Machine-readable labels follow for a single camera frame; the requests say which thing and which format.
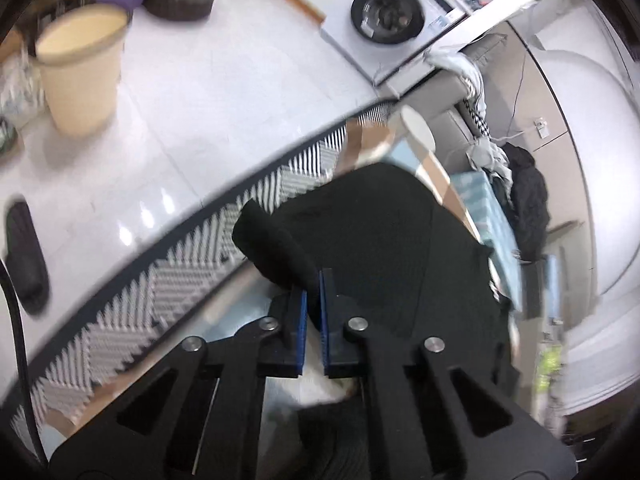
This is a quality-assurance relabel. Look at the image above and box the white washing machine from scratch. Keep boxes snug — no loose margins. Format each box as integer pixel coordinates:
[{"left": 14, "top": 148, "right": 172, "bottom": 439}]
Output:
[{"left": 320, "top": 0, "right": 472, "bottom": 87}]

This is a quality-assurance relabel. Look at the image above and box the black knit sweater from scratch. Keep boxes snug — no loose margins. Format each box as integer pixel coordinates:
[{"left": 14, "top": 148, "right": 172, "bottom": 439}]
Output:
[{"left": 232, "top": 161, "right": 522, "bottom": 480}]

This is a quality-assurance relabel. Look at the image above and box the black jacket on sofa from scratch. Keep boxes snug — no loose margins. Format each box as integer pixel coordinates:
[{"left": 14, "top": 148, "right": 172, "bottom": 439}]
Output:
[{"left": 502, "top": 143, "right": 550, "bottom": 262}]

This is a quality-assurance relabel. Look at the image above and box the teal plaid small table cloth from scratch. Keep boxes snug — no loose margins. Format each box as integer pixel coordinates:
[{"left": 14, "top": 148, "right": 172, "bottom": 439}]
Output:
[{"left": 451, "top": 171, "right": 524, "bottom": 312}]

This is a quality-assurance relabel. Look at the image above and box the black cable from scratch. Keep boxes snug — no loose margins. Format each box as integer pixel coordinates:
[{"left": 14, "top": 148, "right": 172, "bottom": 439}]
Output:
[{"left": 0, "top": 257, "right": 44, "bottom": 466}]

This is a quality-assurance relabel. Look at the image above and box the light clothes pile on sofa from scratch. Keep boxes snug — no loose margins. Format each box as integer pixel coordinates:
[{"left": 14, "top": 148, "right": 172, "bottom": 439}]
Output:
[{"left": 423, "top": 49, "right": 512, "bottom": 184}]

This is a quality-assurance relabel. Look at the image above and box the white round stool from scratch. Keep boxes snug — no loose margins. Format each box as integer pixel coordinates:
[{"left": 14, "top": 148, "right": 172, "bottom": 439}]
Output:
[{"left": 388, "top": 105, "right": 436, "bottom": 153}]

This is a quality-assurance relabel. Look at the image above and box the checkered table cloth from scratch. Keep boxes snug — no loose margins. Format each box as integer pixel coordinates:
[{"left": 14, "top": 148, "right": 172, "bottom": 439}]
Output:
[{"left": 8, "top": 104, "right": 526, "bottom": 451}]

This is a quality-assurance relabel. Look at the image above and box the cream waste bin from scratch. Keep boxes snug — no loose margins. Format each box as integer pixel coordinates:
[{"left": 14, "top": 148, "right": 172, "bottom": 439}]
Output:
[{"left": 35, "top": 3, "right": 131, "bottom": 136}]

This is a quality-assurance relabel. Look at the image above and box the grey sofa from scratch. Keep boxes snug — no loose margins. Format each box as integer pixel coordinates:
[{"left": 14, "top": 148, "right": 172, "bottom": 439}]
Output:
[{"left": 394, "top": 32, "right": 506, "bottom": 174}]

